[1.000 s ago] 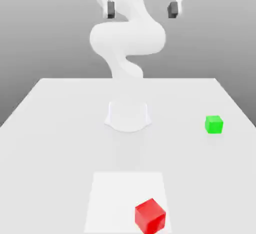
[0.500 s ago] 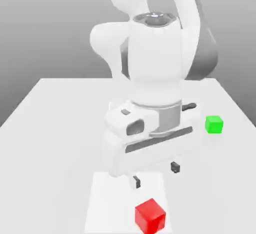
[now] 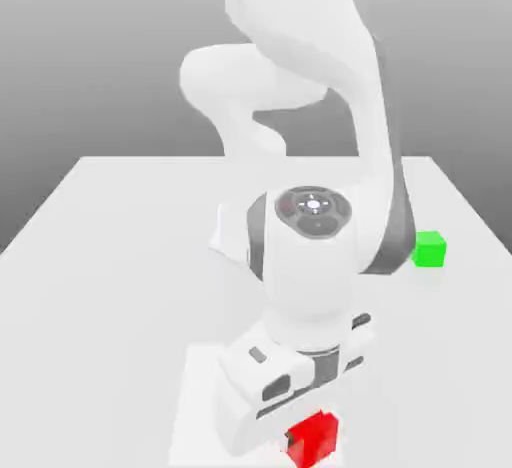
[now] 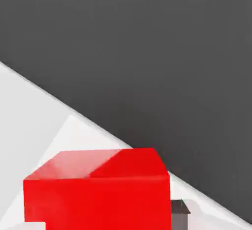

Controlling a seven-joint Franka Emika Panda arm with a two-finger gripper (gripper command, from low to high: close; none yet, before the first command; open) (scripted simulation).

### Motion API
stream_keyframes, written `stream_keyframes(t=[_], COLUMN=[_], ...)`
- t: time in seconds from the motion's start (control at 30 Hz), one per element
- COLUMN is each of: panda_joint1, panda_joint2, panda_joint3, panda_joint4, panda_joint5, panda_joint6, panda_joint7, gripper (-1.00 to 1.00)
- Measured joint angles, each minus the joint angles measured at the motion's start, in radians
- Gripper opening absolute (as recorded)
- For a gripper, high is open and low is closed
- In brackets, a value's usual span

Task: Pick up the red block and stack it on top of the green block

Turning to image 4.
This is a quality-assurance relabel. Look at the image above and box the small red cube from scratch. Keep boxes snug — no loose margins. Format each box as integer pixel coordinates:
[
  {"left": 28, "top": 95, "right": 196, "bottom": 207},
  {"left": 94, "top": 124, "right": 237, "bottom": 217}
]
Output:
[{"left": 23, "top": 147, "right": 172, "bottom": 230}]

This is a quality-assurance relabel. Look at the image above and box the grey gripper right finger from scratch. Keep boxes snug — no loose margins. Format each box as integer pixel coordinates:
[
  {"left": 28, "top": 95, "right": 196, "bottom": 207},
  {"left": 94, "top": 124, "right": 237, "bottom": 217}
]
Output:
[{"left": 170, "top": 199, "right": 248, "bottom": 230}]

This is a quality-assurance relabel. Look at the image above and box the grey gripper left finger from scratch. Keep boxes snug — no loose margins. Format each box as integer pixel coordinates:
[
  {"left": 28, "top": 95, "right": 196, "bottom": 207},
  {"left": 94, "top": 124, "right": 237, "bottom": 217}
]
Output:
[{"left": 3, "top": 221, "right": 46, "bottom": 230}]

